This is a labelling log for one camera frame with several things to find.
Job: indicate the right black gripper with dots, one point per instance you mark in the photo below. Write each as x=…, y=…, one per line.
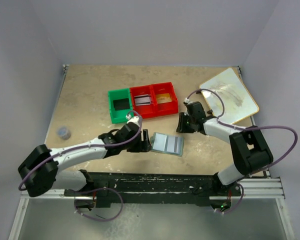
x=184, y=122

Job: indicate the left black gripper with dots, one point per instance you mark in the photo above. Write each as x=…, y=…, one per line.
x=144, y=141

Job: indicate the green card holder wallet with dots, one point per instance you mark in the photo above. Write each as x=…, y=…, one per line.
x=167, y=144

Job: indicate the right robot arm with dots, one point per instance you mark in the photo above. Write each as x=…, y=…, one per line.
x=250, y=151

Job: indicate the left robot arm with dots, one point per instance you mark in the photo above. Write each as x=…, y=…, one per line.
x=45, y=169

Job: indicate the orange credit card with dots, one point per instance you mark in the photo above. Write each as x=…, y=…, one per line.
x=163, y=98

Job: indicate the white striped card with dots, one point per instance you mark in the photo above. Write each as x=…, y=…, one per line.
x=142, y=100

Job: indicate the black card in green bin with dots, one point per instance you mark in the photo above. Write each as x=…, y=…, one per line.
x=121, y=104

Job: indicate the right red plastic bin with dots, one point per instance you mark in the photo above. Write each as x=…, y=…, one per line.
x=167, y=108

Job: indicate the red plastic bin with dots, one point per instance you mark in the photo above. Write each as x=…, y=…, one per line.
x=167, y=108
x=147, y=111

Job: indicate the middle red plastic bin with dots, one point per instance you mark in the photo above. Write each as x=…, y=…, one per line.
x=147, y=111

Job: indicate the green plastic bin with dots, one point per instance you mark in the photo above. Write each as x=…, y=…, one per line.
x=118, y=117

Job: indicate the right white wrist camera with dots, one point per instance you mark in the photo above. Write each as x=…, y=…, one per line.
x=186, y=101

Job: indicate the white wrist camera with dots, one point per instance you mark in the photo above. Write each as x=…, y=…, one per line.
x=137, y=120
x=186, y=101

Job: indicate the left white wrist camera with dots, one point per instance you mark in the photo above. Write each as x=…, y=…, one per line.
x=137, y=120

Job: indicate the whiteboard with wooden frame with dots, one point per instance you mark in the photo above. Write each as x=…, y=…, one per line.
x=227, y=88

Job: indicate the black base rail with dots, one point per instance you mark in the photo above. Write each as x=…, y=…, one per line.
x=146, y=188

